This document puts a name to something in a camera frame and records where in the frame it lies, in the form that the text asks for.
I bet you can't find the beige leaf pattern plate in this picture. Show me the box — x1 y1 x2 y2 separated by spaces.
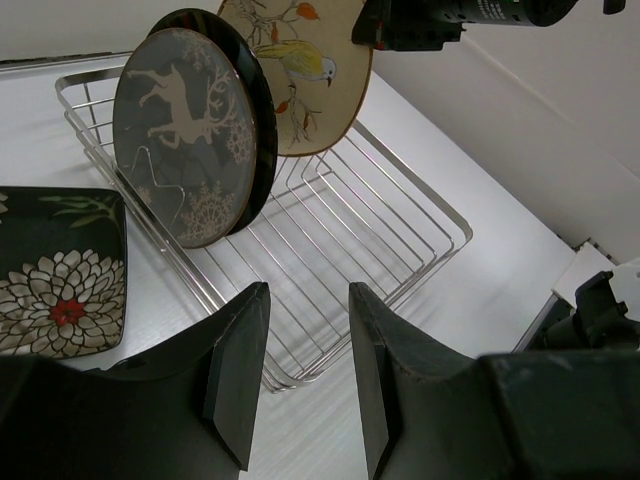
218 0 373 157

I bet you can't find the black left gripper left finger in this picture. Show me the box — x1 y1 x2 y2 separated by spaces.
1 282 271 479

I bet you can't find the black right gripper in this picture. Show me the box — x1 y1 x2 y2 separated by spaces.
351 0 465 52

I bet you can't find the cream plate black glossy rim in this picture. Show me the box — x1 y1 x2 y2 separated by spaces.
150 8 278 234

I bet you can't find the black floral square plate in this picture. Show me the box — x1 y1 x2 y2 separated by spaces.
1 186 127 359

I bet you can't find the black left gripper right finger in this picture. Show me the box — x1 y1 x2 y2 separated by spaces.
349 282 639 479

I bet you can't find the grey reindeer round plate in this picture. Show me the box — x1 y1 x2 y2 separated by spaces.
112 28 257 249

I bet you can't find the steel wire dish rack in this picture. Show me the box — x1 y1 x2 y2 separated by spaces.
55 67 473 393

